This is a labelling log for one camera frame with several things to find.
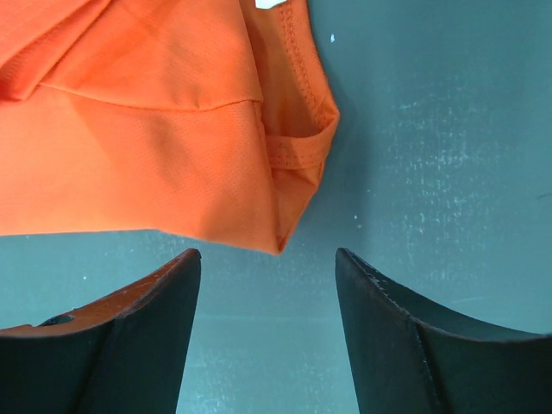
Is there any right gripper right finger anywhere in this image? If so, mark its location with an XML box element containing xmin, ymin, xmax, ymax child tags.
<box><xmin>335</xmin><ymin>248</ymin><xmax>551</xmax><ymax>413</ymax></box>

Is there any orange t shirt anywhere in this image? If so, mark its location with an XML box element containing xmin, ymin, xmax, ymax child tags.
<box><xmin>1</xmin><ymin>1</ymin><xmax>340</xmax><ymax>254</ymax></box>

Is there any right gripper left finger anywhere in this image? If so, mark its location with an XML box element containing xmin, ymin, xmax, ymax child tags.
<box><xmin>1</xmin><ymin>249</ymin><xmax>201</xmax><ymax>413</ymax></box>

